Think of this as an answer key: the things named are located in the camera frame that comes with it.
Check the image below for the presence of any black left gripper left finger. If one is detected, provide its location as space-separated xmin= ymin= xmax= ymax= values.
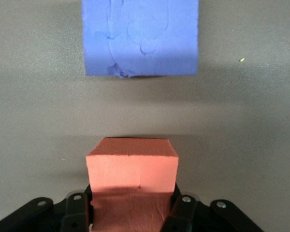
xmin=0 ymin=185 xmax=95 ymax=232

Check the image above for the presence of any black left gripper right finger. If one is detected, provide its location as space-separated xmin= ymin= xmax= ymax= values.
xmin=159 ymin=184 xmax=265 ymax=232

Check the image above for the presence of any orange foam block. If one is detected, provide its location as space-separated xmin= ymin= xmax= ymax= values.
xmin=85 ymin=137 xmax=180 ymax=232

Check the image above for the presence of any brown table mat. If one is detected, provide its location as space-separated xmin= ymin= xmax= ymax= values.
xmin=0 ymin=0 xmax=290 ymax=232

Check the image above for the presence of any blue foam block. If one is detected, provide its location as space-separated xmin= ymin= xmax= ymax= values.
xmin=81 ymin=0 xmax=200 ymax=79

